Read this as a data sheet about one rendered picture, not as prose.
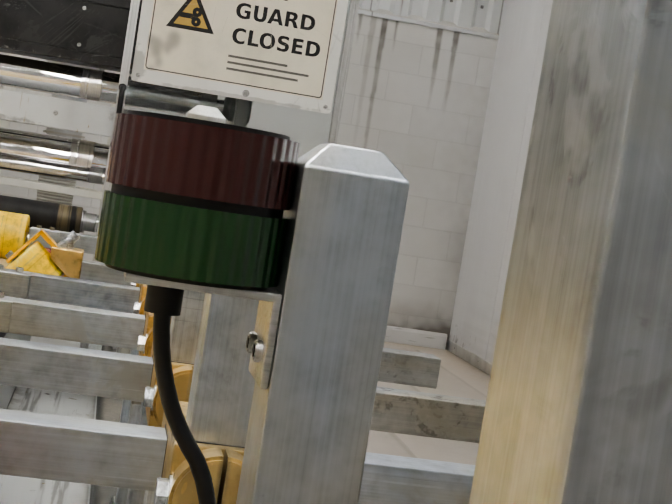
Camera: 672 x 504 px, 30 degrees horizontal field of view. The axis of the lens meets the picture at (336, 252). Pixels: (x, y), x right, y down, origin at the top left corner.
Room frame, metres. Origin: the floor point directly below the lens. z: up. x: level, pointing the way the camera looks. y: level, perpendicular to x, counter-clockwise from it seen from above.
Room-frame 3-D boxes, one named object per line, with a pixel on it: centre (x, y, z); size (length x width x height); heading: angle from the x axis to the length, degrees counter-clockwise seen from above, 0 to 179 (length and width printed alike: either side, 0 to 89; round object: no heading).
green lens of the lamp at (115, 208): (0.41, 0.05, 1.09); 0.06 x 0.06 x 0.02
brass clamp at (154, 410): (0.93, 0.10, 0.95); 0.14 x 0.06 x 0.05; 11
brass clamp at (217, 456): (0.68, 0.05, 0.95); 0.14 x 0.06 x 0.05; 11
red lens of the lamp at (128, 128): (0.41, 0.05, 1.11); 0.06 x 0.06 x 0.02
